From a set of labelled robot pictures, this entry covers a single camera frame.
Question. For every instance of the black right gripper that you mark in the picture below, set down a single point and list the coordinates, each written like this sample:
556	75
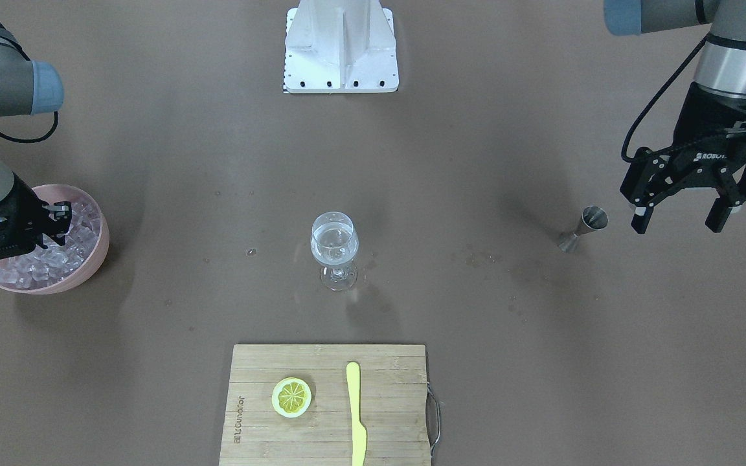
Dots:
25	209

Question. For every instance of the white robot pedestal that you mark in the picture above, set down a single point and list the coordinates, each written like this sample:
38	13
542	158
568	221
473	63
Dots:
340	47

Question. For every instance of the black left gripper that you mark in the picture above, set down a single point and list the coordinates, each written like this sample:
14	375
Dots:
701	157

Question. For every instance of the brown table mat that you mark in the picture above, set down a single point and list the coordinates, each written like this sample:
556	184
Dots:
508	122

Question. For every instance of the bamboo cutting board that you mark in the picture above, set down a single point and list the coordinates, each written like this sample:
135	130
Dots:
394	393

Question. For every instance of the steel double jigger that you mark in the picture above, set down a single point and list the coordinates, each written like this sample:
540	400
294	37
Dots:
593	218

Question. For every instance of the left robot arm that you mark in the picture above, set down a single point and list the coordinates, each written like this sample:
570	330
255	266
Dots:
721	53

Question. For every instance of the clear wine glass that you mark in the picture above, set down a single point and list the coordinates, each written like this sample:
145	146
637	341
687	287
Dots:
334	244

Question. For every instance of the yellow lemon half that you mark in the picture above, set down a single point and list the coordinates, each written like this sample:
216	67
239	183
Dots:
291	397

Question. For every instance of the pink bowl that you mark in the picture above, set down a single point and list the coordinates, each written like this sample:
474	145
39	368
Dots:
62	192

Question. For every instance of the yellow plastic knife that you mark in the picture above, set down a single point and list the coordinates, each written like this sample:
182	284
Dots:
357	430

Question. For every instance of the clear ice cubes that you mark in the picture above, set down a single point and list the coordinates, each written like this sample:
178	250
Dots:
42	268

